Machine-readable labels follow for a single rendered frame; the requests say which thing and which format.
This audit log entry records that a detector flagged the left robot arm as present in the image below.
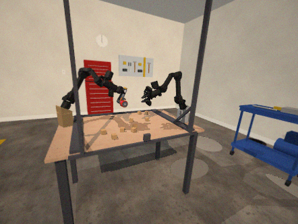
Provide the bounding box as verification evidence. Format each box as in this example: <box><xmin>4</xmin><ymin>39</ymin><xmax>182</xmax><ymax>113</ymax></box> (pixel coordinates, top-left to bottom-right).
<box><xmin>61</xmin><ymin>67</ymin><xmax>115</xmax><ymax>110</ymax></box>

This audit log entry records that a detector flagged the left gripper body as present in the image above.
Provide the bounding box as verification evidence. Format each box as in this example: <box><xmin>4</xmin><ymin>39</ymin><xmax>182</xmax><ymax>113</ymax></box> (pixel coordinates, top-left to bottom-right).
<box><xmin>108</xmin><ymin>82</ymin><xmax>123</xmax><ymax>94</ymax></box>

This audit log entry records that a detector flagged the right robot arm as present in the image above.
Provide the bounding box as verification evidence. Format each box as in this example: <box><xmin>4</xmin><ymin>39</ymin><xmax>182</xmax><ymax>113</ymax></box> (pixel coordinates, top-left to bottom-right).
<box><xmin>151</xmin><ymin>71</ymin><xmax>187</xmax><ymax>109</ymax></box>

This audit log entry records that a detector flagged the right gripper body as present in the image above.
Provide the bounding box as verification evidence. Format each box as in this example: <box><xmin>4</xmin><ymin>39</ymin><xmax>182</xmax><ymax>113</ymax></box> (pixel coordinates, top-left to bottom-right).
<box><xmin>146</xmin><ymin>86</ymin><xmax>157</xmax><ymax>106</ymax></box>

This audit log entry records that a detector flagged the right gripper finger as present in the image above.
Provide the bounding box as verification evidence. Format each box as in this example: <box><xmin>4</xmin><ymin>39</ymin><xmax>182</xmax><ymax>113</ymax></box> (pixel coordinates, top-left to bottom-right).
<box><xmin>141</xmin><ymin>98</ymin><xmax>150</xmax><ymax>103</ymax></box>
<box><xmin>141</xmin><ymin>91</ymin><xmax>150</xmax><ymax>99</ymax></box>

